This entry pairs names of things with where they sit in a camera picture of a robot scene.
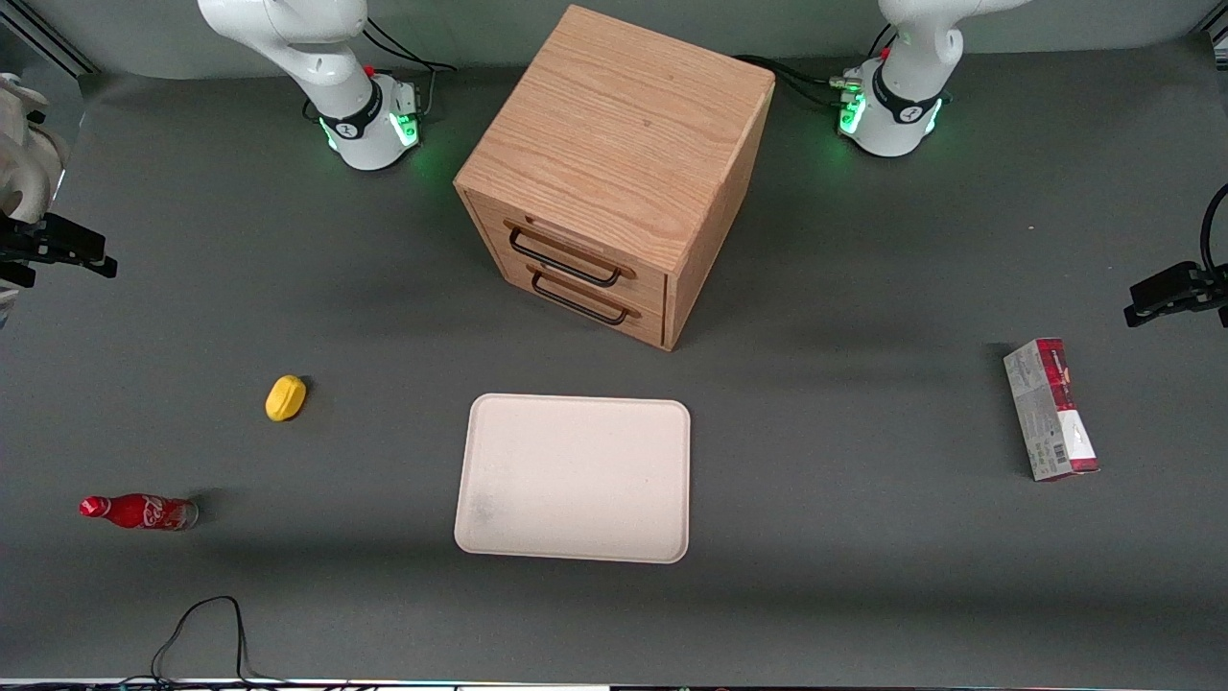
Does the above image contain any red coke bottle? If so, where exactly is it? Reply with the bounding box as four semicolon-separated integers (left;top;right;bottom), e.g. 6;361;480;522
79;492;201;533

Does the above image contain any beige rectangular tray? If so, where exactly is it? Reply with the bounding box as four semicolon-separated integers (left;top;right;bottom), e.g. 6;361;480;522
453;393;693;565

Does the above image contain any red plaid cookie box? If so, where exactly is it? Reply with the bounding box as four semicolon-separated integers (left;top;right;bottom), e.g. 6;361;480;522
1003;337;1101;483

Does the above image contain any yellow lemon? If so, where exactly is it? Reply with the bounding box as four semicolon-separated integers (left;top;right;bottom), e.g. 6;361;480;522
265;374;309;423

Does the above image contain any wooden drawer front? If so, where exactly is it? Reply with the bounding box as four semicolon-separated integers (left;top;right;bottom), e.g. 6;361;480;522
494;257;670;348
472;195;670;313

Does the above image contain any wooden drawer cabinet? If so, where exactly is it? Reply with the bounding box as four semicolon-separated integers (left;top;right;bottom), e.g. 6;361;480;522
453;4;776;352

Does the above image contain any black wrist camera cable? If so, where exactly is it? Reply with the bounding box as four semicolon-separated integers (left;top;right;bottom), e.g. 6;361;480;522
1201;182;1228;274

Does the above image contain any thin black looped cable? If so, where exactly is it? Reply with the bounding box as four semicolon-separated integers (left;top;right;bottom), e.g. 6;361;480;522
115;595;356;688

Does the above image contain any black arm base cable bundle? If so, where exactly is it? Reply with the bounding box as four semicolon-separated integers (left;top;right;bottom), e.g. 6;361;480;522
734;27;898;108

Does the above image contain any black wire drawer handle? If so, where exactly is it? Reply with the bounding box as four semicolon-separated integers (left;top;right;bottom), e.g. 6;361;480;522
526;265;642;327
504;219;637;288

